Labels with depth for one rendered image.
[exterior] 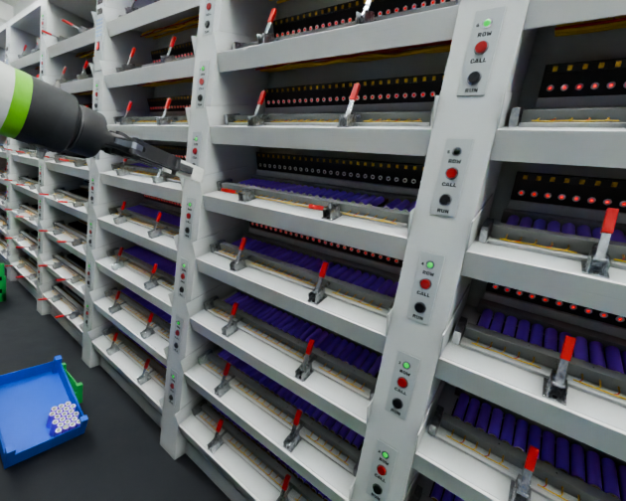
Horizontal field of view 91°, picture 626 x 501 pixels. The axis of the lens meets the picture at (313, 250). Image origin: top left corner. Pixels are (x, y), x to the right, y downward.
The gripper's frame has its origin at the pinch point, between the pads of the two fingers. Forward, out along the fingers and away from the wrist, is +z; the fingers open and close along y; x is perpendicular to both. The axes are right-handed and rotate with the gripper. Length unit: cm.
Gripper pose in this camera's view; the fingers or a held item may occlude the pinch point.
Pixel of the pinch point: (185, 170)
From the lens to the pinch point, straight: 72.2
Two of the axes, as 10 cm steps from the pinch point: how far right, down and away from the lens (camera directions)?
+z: 5.4, 1.2, 8.3
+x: 2.6, -9.7, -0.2
